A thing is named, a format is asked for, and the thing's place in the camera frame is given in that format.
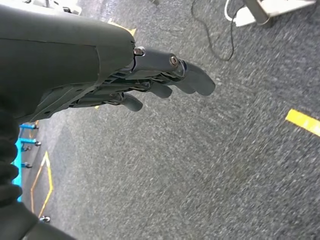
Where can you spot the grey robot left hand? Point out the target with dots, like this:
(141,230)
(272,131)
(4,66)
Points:
(62,59)

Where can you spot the blue metal shelf rack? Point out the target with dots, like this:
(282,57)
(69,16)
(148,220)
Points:
(16,165)

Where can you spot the blue wheeled metal frame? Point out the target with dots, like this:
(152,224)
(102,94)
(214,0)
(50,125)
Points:
(27,126)

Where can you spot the white power strip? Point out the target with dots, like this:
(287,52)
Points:
(287,6)

